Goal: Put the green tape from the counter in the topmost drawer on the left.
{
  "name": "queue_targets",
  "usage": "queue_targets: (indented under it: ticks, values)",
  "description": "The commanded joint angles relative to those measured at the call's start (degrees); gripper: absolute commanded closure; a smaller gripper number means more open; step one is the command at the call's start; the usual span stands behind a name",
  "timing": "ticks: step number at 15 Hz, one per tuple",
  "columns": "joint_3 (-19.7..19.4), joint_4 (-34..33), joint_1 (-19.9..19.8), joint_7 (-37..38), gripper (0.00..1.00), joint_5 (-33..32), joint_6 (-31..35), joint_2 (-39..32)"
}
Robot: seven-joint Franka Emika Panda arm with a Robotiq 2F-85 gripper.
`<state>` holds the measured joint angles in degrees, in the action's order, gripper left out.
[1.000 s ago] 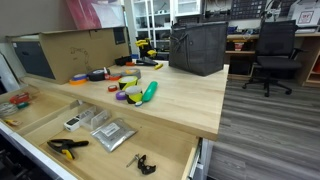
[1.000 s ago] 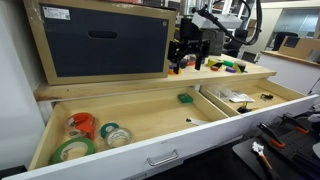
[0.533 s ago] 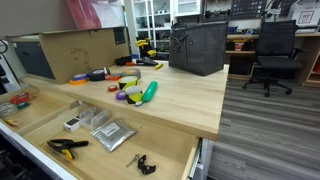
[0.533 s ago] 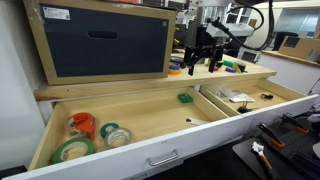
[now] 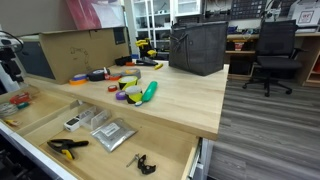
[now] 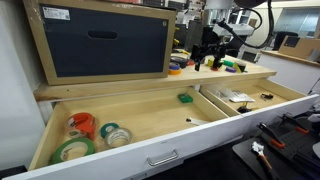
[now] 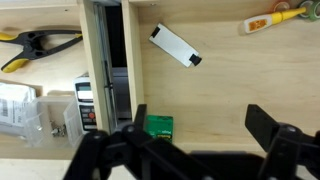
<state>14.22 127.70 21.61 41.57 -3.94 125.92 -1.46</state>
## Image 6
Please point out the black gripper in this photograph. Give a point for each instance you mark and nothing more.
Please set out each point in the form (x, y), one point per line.
(211, 44)

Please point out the small teal green tape roll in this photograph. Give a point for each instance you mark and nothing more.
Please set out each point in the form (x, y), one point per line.
(107, 128)

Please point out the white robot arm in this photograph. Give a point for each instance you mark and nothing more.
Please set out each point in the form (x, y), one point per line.
(216, 27)

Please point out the small red tape roll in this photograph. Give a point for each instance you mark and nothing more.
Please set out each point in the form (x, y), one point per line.
(214, 69)

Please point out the bright green tape roll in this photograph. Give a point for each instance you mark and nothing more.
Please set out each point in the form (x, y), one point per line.
(228, 63)

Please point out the purple tape roll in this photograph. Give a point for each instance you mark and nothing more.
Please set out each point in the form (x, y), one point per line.
(230, 69)

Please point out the cardboard box on right counter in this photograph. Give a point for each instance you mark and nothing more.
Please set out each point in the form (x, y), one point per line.
(299, 47)

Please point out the open white wooden drawer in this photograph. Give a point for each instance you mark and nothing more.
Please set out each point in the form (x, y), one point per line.
(157, 120)

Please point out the clear tape roll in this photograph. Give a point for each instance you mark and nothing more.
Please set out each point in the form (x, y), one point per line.
(118, 137)

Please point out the orange tape dispenser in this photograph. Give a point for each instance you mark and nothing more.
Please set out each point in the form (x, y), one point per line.
(81, 125)

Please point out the large green tape roll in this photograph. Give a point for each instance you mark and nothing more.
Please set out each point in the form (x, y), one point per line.
(71, 149)

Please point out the dark grey fabric bin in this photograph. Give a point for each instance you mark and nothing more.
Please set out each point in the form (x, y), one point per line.
(194, 34)

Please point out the small green plastic box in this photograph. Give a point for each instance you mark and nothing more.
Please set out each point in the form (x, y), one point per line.
(185, 98)

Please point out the clear plastic bag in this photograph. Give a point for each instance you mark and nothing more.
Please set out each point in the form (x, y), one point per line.
(230, 95)

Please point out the black yellow small tool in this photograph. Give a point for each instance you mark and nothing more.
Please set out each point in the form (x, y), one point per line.
(244, 109)

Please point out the white black marker pen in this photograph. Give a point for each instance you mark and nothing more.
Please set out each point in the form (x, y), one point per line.
(196, 121)

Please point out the black binder clip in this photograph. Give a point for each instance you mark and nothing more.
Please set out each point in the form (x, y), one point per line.
(266, 96)

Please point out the black orange clamp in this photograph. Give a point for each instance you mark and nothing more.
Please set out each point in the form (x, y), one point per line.
(270, 136)
(288, 119)

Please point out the wooden box with black front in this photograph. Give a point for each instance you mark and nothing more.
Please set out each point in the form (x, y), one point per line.
(84, 41)

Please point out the metal drawer handle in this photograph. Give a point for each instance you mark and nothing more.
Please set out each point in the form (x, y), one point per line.
(163, 158)

